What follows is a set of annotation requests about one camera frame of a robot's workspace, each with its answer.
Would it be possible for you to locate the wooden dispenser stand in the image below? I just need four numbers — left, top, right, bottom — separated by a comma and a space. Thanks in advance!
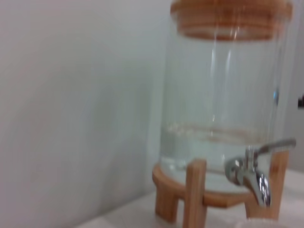
152, 144, 289, 221

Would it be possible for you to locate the wooden jar lid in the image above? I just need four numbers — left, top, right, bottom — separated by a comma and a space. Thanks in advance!
170, 0, 293, 40

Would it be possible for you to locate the glass water dispenser jar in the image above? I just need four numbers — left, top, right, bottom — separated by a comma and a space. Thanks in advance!
159, 0, 295, 193

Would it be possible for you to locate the chrome metal faucet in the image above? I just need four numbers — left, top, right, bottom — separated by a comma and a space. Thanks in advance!
224, 139, 297, 207

